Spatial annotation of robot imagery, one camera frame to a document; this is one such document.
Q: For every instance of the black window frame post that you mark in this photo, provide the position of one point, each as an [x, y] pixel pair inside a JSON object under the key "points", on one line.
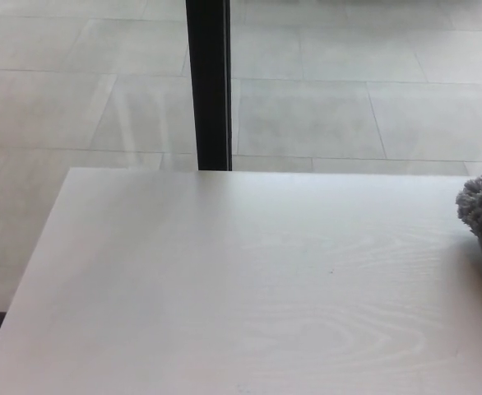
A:
{"points": [[210, 86]]}

